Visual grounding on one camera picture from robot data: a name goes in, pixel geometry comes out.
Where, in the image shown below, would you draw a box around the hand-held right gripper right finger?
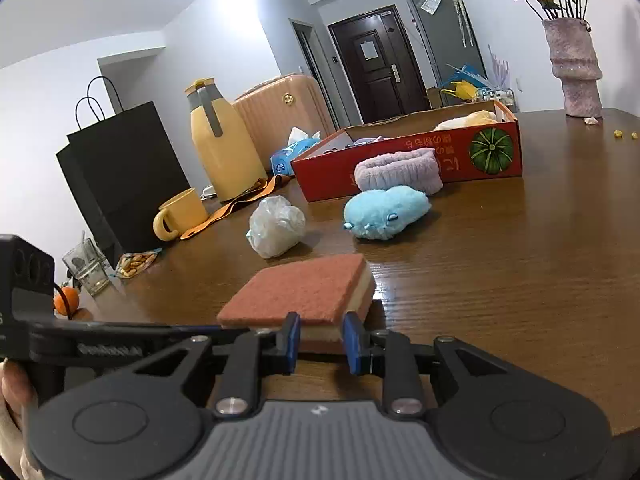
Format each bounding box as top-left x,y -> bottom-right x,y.
342,311 -> 507,419

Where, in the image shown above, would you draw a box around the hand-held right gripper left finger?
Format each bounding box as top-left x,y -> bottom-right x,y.
131,312 -> 302,419

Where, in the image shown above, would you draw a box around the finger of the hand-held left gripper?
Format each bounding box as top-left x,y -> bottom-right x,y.
167,323 -> 251,345

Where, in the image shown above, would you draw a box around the red and yellow sponge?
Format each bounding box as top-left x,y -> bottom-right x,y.
217,253 -> 377,356

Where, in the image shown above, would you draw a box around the red cardboard box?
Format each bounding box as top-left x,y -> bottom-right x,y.
290,99 -> 524,203

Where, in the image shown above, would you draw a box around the person's left hand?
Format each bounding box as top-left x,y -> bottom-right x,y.
0,359 -> 38,480

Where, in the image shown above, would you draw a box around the orange fruit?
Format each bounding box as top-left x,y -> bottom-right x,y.
53,284 -> 81,317

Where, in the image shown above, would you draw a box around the clear drinking glass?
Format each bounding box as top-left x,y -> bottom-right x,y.
62,237 -> 112,296

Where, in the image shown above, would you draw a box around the snack packet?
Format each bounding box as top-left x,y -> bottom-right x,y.
114,248 -> 164,280

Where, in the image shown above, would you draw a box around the white plastic-wrapped bundle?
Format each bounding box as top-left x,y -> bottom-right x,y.
247,194 -> 306,260

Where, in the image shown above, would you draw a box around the yellow mug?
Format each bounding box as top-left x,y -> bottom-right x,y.
152,187 -> 209,241

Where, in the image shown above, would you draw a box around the blue plush toy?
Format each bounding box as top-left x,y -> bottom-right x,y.
342,185 -> 431,240

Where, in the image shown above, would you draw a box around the black paper bag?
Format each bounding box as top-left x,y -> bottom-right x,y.
55,75 -> 191,267

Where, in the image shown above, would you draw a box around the purple fluffy headband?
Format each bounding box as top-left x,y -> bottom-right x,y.
353,148 -> 444,196

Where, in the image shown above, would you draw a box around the yellow thermos jug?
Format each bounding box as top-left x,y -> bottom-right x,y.
183,78 -> 269,199

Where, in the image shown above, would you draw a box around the blue tissue pack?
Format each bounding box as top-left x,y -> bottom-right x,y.
270,126 -> 321,177

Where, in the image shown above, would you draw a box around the peach hard-shell suitcase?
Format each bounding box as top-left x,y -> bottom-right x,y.
232,73 -> 337,161

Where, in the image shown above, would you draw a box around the interior doorway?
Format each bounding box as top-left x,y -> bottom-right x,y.
292,18 -> 326,134

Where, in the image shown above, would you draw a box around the dark brown entrance door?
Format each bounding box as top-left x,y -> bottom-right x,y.
328,5 -> 432,124

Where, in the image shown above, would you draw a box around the blue and yellow bags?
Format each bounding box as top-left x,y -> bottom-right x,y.
439,63 -> 489,101

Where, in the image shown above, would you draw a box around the grey refrigerator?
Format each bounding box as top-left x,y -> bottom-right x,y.
405,0 -> 487,92

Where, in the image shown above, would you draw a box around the white folded umbrella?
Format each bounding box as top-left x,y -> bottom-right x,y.
446,0 -> 474,49

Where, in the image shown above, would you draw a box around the pink textured vase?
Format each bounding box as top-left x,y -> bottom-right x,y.
542,17 -> 604,117

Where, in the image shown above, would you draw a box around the orange fabric strap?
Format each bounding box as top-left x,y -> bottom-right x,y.
179,174 -> 296,240

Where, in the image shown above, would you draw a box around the white wire cart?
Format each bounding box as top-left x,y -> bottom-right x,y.
475,87 -> 516,109

